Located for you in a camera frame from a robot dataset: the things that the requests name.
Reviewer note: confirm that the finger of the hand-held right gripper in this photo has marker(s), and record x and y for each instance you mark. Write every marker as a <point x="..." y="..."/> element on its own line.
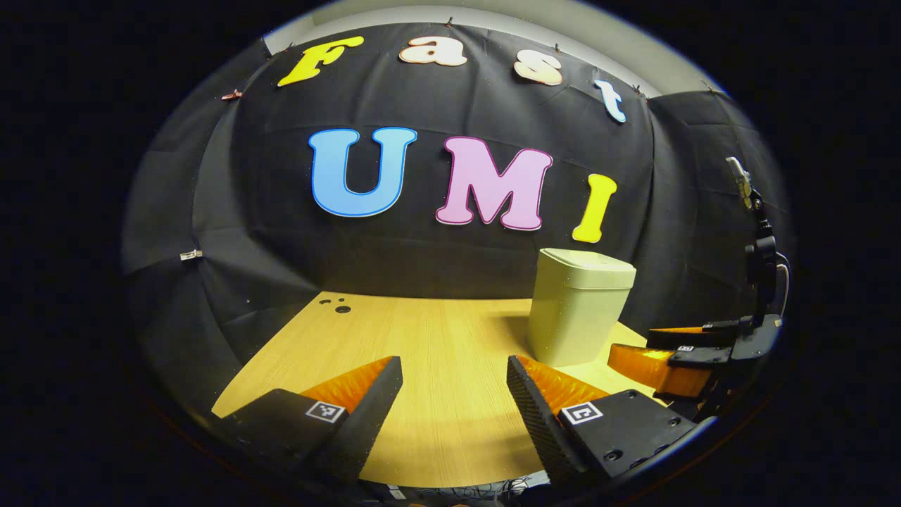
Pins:
<point x="690" y="336"/>
<point x="654" y="366"/>

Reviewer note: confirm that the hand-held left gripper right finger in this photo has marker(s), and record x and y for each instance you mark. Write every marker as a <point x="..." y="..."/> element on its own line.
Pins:
<point x="538" y="429"/>

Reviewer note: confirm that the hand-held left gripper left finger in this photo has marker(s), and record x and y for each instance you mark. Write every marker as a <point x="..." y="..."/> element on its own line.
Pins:
<point x="366" y="422"/>

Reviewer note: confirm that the pale green garbage bin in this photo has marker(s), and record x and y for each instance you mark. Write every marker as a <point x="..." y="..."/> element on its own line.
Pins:
<point x="577" y="317"/>

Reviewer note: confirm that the wooden desktop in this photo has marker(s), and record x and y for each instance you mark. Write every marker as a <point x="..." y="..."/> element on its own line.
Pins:
<point x="436" y="366"/>

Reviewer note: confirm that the black backdrop cloth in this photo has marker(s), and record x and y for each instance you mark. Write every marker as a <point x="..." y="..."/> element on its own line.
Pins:
<point x="436" y="260"/>

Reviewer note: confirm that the white backdrop clip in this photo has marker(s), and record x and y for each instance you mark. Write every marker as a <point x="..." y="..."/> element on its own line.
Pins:
<point x="191" y="255"/>

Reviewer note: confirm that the copper backdrop clip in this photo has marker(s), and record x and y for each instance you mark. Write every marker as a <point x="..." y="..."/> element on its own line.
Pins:
<point x="232" y="94"/>

